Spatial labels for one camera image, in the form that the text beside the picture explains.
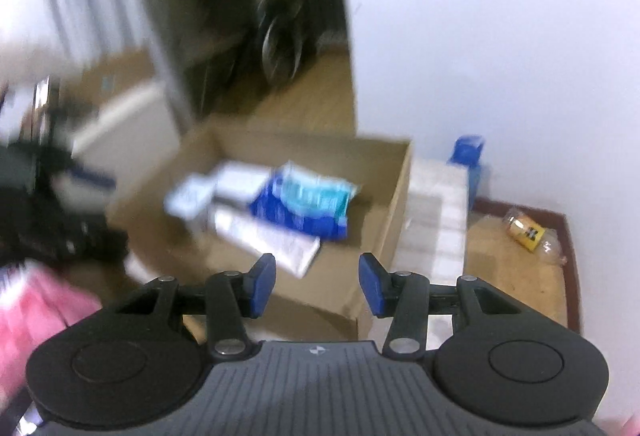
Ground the white cardboard carton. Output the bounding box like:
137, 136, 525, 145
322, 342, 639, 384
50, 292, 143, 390
212, 161, 274, 207

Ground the brown cardboard box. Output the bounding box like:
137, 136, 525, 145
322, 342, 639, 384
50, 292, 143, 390
105, 123, 413, 342

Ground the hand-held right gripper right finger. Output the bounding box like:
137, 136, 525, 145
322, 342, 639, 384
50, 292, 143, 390
359, 252, 526, 359

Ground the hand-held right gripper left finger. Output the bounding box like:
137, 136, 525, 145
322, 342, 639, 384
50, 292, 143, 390
115, 252, 277, 358

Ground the clear bottle yellow label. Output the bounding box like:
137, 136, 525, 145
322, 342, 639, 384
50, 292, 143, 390
501, 208, 569, 267

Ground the flat brown cardboard carton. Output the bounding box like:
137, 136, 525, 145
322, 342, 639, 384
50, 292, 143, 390
60, 48, 161, 111

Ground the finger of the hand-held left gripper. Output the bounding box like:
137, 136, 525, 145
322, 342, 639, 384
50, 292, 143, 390
46, 115, 118, 191

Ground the pink cloth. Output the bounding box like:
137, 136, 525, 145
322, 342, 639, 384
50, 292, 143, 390
0, 261, 102, 399

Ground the blue bottle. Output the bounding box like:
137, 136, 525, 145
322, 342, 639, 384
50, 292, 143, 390
447, 136, 487, 213

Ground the blue plastic packet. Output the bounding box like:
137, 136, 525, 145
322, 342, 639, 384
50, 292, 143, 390
247, 161, 362, 241

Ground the black wheelchair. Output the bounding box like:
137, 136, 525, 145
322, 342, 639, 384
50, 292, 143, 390
185, 0, 346, 89

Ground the white tube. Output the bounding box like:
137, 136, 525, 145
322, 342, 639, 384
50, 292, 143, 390
211, 208, 322, 280

